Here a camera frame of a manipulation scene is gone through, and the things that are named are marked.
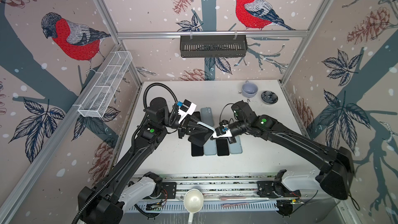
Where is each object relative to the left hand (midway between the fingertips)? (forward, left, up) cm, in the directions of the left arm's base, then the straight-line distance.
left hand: (205, 131), depth 56 cm
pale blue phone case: (+29, -1, -35) cm, 45 cm away
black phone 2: (+6, +4, -36) cm, 37 cm away
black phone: (-2, +2, -2) cm, 3 cm away
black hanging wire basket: (+67, -7, -6) cm, 67 cm away
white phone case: (+7, -18, -36) cm, 41 cm away
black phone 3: (+8, -10, -35) cm, 37 cm away
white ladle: (-18, +6, -35) cm, 40 cm away
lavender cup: (+50, -34, -32) cm, 68 cm away
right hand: (+4, -2, -14) cm, 15 cm away
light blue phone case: (+7, -3, -36) cm, 36 cm away
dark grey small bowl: (+42, -47, -32) cm, 71 cm away
